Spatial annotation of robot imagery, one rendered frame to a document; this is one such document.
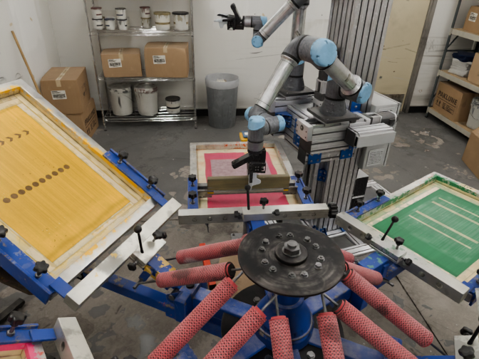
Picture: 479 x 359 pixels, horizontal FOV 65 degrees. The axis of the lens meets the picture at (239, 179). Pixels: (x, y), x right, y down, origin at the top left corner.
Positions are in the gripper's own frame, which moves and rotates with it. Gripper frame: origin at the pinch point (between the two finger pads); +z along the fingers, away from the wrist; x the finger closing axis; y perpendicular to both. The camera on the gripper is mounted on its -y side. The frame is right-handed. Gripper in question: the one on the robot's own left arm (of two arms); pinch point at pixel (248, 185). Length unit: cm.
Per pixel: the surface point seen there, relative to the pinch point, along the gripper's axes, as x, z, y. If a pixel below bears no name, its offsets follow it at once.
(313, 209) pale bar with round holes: -21.4, 1.1, 27.2
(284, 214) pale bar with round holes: -19.4, 4.7, 14.1
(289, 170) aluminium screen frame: 24.7, 6.1, 26.7
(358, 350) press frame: -91, 3, 21
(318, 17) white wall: 373, -33, 144
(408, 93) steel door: 375, 73, 301
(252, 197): 3.6, 9.8, 3.0
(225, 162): 43.0, 9.8, -7.8
